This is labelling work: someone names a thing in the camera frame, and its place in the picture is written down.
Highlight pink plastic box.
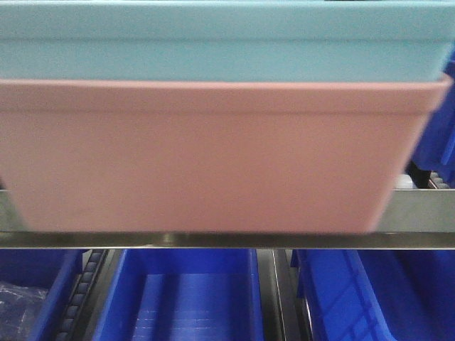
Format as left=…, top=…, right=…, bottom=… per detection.
left=1, top=76, right=452, bottom=232

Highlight light blue plastic box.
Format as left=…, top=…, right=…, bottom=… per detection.
left=1, top=1, right=454, bottom=82

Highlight stainless steel left shelf rack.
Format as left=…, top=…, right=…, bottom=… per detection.
left=0, top=173, right=455, bottom=341

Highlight lower middle blue bin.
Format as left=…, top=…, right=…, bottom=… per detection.
left=92, top=249, right=264, bottom=340

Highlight blue bin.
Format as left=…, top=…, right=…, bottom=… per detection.
left=92, top=249, right=264, bottom=340
left=291, top=249, right=454, bottom=340
left=407, top=50, right=454, bottom=173
left=1, top=249, right=83, bottom=340

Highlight lower right blue bin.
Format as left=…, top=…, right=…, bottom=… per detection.
left=291, top=249, right=454, bottom=340

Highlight lower left blue bin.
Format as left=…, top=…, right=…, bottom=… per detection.
left=1, top=249, right=83, bottom=340

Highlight upper right blue bin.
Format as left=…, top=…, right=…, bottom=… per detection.
left=407, top=50, right=454, bottom=173

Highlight clear plastic bag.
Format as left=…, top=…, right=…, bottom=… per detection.
left=1, top=281, right=48, bottom=340

